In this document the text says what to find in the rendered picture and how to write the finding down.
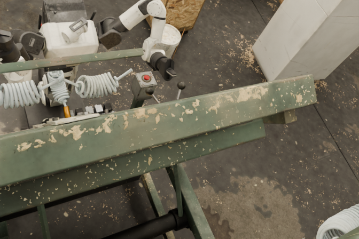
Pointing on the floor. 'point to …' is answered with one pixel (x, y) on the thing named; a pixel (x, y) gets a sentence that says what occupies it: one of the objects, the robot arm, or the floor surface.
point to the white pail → (169, 40)
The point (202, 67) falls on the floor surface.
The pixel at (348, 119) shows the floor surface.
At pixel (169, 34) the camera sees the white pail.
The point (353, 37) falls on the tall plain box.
